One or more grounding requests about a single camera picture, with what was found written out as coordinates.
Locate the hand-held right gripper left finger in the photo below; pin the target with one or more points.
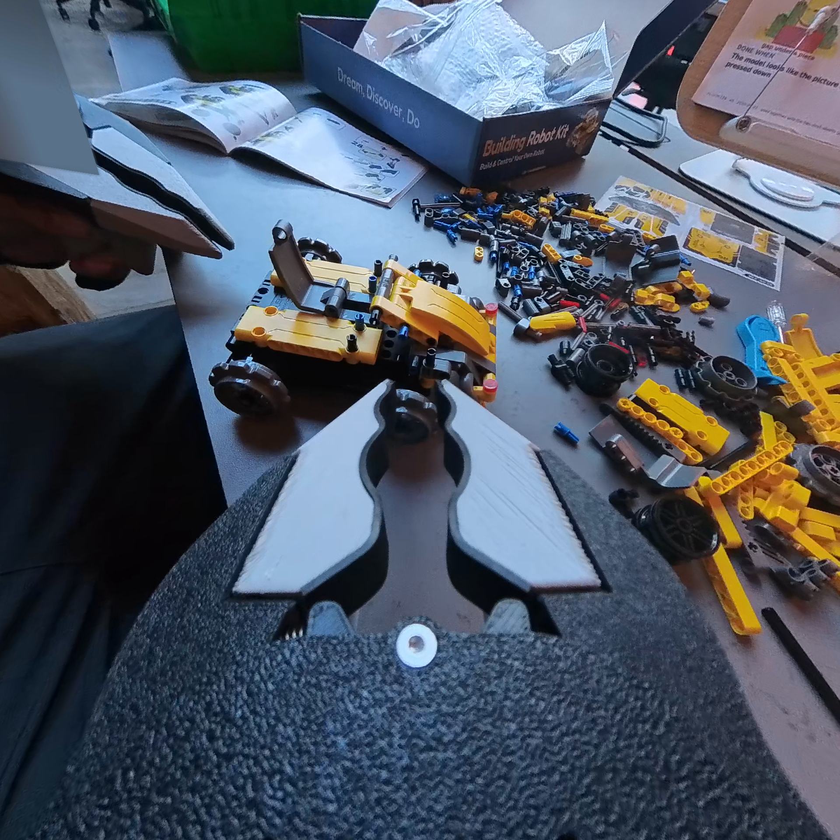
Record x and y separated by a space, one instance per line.
315 518

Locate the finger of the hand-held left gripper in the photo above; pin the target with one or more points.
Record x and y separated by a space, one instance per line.
151 226
131 148

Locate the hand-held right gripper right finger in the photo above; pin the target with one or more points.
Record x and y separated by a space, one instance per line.
518 512

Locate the yellow toy brick car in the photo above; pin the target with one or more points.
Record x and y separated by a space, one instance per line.
420 308

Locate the pile of small brick connectors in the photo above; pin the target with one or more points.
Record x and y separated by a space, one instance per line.
590 275

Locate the heap of large yellow beams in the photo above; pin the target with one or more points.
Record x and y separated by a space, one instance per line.
807 394

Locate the grey desk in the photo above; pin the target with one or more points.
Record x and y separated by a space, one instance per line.
538 407

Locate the person's left hand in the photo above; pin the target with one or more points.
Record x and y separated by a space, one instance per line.
52 229

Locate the blue connector pin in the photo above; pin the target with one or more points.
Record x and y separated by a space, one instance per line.
565 431

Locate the wooden furniture leg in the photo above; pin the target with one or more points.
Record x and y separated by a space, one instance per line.
39 302

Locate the green crate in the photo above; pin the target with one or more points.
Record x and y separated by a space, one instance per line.
229 26

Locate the open instruction booklet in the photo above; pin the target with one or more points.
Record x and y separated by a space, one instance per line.
295 144

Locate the person's dark clothing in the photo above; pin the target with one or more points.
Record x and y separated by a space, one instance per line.
98 459

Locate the blue cardboard kit box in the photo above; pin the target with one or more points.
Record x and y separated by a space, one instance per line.
394 98

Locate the blue brick separator tool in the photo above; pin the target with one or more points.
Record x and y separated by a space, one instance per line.
754 348

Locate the long black axle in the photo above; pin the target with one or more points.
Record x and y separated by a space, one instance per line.
800 663

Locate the clear brick piece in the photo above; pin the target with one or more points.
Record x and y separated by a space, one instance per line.
774 312

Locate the yellow sticker sheet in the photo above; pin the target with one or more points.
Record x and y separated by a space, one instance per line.
722 243

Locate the crumpled clear plastic bags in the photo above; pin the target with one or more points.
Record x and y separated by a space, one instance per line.
472 52

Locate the wooden board stand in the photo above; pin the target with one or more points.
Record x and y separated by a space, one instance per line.
712 39

